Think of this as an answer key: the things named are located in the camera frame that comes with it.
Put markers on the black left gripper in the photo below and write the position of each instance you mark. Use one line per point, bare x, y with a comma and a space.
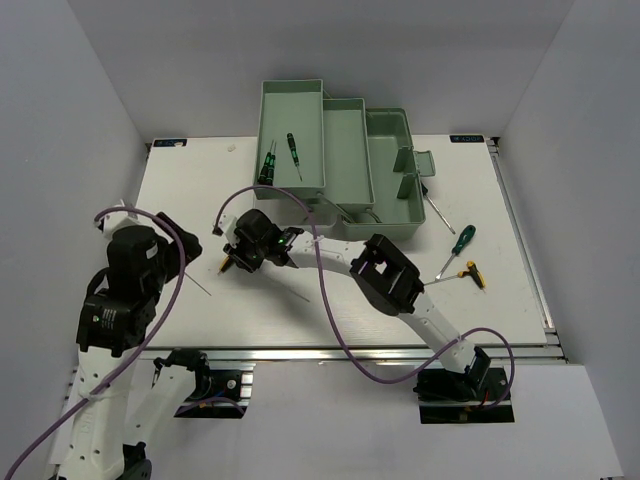
190, 242

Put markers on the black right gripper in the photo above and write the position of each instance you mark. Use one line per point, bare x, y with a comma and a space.
237, 253

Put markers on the small green black precision screwdriver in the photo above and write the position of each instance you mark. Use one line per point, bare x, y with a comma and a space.
261, 177

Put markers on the green plastic toolbox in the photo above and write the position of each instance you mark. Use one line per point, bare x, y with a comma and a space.
361, 171

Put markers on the yellow black T-handle hex key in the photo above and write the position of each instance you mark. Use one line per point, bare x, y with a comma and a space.
471, 271

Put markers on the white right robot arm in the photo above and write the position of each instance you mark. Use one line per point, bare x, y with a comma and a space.
389, 281

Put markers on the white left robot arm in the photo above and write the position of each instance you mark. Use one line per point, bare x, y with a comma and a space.
117, 321

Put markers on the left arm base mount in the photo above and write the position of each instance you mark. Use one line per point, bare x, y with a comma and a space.
217, 392

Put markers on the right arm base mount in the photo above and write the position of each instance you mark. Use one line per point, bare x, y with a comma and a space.
444, 402

